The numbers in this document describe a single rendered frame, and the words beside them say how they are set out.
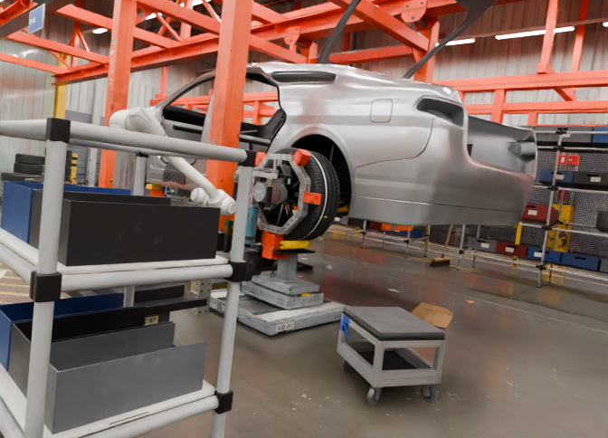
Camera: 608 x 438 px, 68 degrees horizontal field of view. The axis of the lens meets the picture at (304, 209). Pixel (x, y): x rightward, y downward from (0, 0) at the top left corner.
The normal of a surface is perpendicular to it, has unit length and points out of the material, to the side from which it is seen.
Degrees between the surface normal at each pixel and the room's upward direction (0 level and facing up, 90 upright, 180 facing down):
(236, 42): 90
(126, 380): 90
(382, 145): 90
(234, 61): 90
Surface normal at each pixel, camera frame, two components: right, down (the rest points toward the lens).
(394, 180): -0.69, -0.04
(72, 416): 0.72, 0.12
